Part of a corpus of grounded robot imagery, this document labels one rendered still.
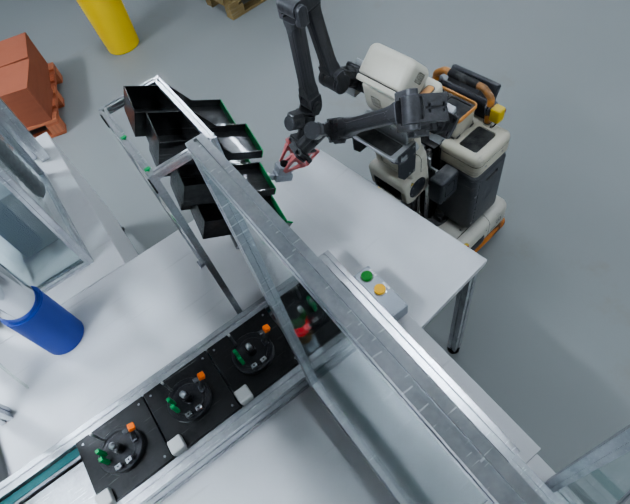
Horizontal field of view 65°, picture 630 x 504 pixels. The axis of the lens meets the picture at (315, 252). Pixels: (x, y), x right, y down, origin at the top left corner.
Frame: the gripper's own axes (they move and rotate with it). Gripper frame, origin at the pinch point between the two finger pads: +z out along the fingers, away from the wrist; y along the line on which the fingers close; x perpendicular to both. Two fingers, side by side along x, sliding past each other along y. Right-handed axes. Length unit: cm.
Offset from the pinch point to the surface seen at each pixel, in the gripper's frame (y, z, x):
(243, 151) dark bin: 20.9, -3.1, -33.8
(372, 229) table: 16.2, -4.7, 42.5
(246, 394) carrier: 61, 49, 1
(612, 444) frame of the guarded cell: 121, -29, -4
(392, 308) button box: 55, 2, 29
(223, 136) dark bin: 13.6, -1.2, -36.6
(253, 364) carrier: 53, 43, 2
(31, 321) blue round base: 8, 93, -38
